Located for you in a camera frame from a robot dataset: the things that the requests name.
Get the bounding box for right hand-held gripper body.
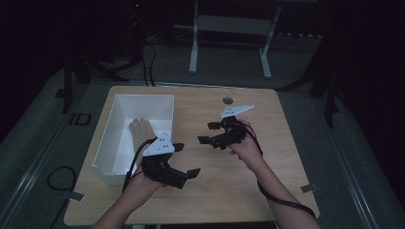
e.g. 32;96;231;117
208;103;255;151

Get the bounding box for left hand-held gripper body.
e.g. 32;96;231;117
140;131;189;190

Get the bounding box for beige glove with ribbed cuff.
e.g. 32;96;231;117
128;117;158;155

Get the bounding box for white plastic box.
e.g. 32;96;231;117
91;93;176;186

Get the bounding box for person's right hand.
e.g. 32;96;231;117
228;119;264;171

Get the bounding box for person's left hand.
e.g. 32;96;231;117
121;167;164;206

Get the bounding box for metal floor strip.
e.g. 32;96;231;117
90;79;281;94

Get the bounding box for grey tape piece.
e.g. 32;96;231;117
300;183;320;194
67;191;86;203

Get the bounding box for black floor tape marking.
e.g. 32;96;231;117
69;112;93;126

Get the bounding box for white metal stand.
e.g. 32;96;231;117
173;0;283;80

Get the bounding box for black tripod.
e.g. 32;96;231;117
276;31;347;129
54;47;144;115

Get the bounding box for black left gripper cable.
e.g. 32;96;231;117
121;136;159;193

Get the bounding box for black hanging cables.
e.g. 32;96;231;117
140;39;158;88

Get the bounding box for black floor cable loop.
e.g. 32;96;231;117
46;165;77;193

